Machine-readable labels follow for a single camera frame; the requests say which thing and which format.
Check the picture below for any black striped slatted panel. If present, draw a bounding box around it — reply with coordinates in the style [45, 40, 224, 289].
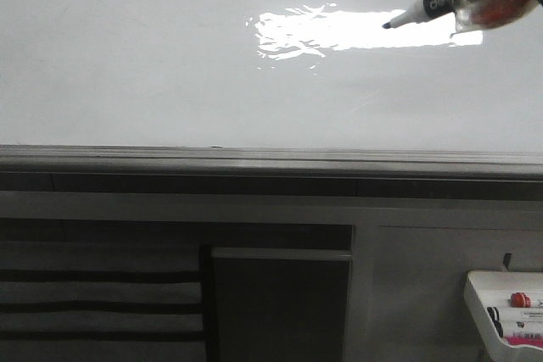
[1, 242, 218, 361]

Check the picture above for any white whiteboard surface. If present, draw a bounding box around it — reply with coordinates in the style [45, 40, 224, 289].
[1, 0, 542, 153]

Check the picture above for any red magnet taped to marker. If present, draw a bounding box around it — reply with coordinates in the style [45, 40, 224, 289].
[451, 0, 540, 37]

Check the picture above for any grey whiteboard ledge rail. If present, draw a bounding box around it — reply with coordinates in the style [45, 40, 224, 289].
[1, 145, 542, 201]

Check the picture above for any pink whiteboard eraser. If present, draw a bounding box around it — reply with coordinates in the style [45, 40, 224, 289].
[504, 337, 543, 348]

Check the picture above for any white plastic marker tray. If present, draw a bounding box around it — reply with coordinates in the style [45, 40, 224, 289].
[464, 271, 542, 361]

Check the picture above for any black capped marker in tray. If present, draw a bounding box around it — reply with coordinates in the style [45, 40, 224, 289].
[485, 306, 543, 337]

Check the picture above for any dark panel with white top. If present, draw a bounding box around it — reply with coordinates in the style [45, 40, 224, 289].
[214, 258, 350, 361]

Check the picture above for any red capped marker in tray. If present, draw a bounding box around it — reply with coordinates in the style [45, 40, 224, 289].
[510, 292, 543, 309]

